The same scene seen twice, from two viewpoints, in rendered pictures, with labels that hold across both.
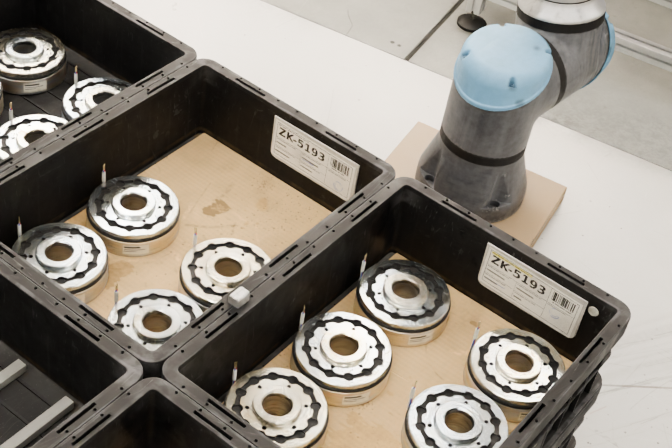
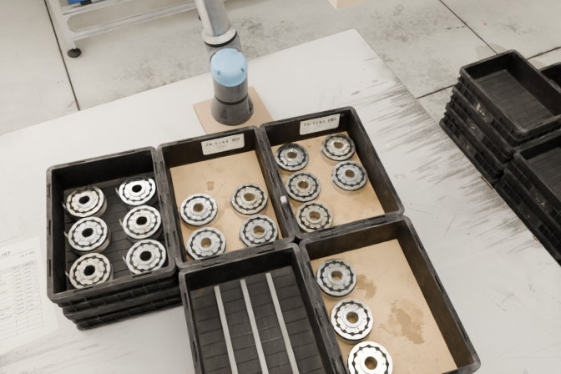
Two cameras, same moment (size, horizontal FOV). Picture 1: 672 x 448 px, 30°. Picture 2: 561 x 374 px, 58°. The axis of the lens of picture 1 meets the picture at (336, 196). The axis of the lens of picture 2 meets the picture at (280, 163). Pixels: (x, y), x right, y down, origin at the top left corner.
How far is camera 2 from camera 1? 0.76 m
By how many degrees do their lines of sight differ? 34
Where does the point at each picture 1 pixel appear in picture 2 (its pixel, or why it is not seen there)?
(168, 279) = (233, 217)
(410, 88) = (169, 95)
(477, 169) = (242, 103)
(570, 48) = (235, 44)
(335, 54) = (133, 105)
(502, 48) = (226, 61)
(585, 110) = (145, 52)
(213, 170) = (191, 176)
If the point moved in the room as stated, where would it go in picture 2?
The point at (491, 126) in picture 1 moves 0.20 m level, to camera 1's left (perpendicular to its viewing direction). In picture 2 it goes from (241, 88) to (195, 121)
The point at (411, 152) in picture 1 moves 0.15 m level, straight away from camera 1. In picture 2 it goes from (205, 115) to (179, 93)
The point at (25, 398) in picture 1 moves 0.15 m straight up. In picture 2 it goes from (255, 286) to (254, 260)
